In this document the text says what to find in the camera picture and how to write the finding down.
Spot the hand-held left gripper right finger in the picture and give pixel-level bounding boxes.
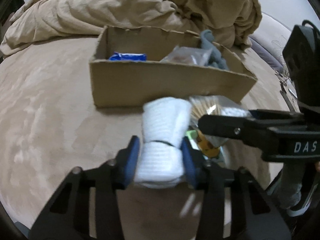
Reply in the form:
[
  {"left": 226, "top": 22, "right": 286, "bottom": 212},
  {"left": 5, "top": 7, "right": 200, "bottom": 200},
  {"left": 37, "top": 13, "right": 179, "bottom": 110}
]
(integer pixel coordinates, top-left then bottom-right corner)
[{"left": 181, "top": 137, "right": 293, "bottom": 240}]

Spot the beige bed sheet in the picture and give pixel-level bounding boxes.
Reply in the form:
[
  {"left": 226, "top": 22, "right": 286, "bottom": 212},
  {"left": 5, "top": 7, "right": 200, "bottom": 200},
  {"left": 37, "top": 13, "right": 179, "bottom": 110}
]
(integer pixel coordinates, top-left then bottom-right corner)
[{"left": 0, "top": 34, "right": 300, "bottom": 238}]

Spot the grey cloth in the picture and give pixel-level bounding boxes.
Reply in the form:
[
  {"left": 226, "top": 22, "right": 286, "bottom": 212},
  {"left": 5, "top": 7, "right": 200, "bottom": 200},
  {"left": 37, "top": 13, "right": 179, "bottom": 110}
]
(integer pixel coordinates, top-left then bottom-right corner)
[{"left": 199, "top": 29, "right": 231, "bottom": 71}]

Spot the cardboard box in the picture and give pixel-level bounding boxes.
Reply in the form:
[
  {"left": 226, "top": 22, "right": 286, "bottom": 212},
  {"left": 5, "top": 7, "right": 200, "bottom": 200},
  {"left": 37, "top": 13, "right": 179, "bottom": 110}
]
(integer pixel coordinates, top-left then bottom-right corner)
[{"left": 89, "top": 25, "right": 258, "bottom": 109}]

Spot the clear plastic bag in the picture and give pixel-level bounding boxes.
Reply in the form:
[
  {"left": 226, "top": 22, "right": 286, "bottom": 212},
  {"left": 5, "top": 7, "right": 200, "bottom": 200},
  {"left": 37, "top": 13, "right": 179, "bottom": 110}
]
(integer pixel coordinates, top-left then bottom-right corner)
[{"left": 160, "top": 45, "right": 213, "bottom": 67}]

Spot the white towel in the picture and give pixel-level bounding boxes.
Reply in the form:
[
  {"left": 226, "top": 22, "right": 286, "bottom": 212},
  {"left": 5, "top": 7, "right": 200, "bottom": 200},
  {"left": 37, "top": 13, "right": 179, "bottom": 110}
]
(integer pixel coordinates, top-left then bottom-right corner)
[{"left": 134, "top": 97, "right": 193, "bottom": 189}]

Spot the blue packet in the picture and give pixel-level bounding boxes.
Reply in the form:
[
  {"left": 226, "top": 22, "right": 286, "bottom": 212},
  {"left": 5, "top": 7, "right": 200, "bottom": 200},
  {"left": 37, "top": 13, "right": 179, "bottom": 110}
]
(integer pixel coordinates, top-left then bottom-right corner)
[{"left": 109, "top": 52, "right": 147, "bottom": 62}]

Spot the white pillow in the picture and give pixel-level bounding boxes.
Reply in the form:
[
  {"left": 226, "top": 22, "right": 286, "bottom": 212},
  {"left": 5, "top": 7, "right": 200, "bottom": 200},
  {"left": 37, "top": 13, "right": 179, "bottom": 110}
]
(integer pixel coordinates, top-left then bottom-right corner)
[{"left": 249, "top": 12, "right": 297, "bottom": 77}]

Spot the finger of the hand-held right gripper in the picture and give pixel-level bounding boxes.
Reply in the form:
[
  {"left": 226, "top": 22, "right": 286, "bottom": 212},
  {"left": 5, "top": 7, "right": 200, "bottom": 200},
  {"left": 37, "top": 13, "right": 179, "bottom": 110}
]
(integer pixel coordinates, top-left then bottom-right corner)
[
  {"left": 197, "top": 114, "right": 272, "bottom": 153},
  {"left": 248, "top": 109, "right": 305, "bottom": 128}
]

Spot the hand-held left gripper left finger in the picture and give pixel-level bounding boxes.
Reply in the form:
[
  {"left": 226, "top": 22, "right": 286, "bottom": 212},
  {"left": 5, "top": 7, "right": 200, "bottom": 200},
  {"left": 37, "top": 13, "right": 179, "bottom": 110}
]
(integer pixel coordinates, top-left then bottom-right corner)
[{"left": 25, "top": 135, "right": 141, "bottom": 240}]

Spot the beige blanket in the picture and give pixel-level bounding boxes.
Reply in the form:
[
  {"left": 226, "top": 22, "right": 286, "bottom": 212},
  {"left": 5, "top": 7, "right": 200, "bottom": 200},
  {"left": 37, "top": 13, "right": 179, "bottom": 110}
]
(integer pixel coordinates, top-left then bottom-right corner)
[{"left": 0, "top": 0, "right": 263, "bottom": 58}]

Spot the clear bag of wooden sticks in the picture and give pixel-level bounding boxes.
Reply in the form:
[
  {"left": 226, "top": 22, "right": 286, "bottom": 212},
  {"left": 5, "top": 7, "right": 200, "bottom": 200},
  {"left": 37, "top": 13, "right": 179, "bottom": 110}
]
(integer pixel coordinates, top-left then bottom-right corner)
[{"left": 189, "top": 95, "right": 252, "bottom": 121}]

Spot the yellow snack packet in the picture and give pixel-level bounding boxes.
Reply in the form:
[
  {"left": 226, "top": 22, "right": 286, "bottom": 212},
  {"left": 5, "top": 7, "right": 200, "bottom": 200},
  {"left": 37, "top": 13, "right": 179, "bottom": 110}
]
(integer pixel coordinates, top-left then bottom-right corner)
[{"left": 190, "top": 127, "right": 227, "bottom": 158}]

